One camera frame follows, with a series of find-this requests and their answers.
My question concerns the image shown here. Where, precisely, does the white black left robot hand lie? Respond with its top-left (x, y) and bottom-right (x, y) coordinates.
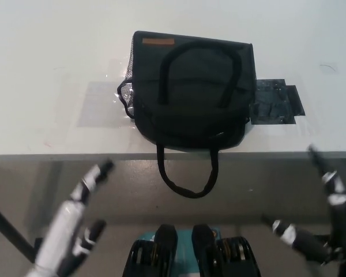
top-left (25, 158), bottom-right (116, 277)

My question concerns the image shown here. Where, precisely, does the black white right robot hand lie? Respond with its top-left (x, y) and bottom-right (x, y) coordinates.
top-left (261, 144), bottom-right (346, 277)

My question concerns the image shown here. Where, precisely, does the black soft travel bag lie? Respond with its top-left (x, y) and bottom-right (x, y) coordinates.
top-left (116, 30), bottom-right (254, 199)

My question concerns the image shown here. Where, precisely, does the black teal robot torso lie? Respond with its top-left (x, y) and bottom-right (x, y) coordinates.
top-left (122, 223), bottom-right (262, 277)

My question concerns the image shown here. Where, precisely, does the black table leg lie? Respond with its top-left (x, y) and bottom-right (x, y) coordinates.
top-left (0, 198), bottom-right (36, 264)

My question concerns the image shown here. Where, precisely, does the grey translucent tape patch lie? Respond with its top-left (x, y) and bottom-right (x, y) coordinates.
top-left (76, 81), bottom-right (133, 128)

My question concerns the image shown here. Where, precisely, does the dark tape patch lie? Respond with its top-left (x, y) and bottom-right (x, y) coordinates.
top-left (249, 77), bottom-right (306, 125)

